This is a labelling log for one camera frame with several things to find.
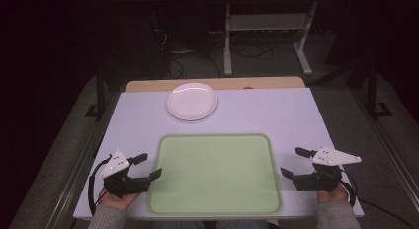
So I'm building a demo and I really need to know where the black metal stand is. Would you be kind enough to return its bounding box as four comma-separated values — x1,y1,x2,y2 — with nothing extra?
366,59,394,122
84,65,108,122

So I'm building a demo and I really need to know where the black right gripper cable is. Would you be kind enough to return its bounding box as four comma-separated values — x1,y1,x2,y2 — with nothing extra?
339,169,419,229

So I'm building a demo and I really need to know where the tangle of black floor cables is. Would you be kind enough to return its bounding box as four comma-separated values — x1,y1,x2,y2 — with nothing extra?
230,40,275,61

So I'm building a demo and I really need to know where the person's right hand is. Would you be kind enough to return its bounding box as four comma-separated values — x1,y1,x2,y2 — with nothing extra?
316,184,350,204

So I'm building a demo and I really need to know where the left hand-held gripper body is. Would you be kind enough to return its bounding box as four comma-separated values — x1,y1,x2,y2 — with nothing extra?
98,149,151,199

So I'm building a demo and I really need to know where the light green tray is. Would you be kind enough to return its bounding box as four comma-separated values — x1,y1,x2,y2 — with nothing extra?
146,132,284,216

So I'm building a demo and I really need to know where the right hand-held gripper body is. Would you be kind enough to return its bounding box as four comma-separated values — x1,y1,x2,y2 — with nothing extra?
293,146,363,192

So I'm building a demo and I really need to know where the person's left hand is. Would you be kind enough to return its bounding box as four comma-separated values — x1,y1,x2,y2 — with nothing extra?
98,186,143,212

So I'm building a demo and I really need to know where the white round plate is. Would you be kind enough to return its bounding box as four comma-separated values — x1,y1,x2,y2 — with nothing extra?
165,82,219,122

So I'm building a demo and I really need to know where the white metal desk frame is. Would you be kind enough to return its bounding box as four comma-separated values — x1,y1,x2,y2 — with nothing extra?
222,1,319,78

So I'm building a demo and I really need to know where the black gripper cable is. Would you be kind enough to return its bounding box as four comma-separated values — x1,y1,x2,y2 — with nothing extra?
87,154,114,217
339,169,419,229

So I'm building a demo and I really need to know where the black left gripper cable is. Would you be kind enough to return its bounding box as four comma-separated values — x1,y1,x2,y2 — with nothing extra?
87,154,114,217

